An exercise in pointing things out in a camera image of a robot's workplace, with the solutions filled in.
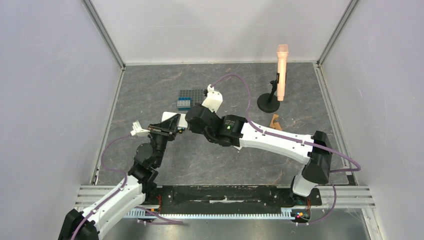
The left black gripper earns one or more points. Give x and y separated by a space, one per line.
167 128

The white remote control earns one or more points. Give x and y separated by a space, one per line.
179 119

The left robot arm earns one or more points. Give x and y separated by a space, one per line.
96 220

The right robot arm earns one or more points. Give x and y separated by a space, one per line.
313 151

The blue grey lego brick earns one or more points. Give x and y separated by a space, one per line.
184 103

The grey lego baseplate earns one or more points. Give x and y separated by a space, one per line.
196 95

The black microphone stand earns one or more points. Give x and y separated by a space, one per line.
268 102

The brown wooden block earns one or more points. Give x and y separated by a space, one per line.
277 126
273 120

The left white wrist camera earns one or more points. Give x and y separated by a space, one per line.
138 131

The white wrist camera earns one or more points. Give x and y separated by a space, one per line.
138 131
213 99

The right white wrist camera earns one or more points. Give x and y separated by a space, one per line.
213 99

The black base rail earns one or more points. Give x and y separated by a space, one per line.
228 199

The white cable duct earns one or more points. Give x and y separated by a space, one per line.
285 214

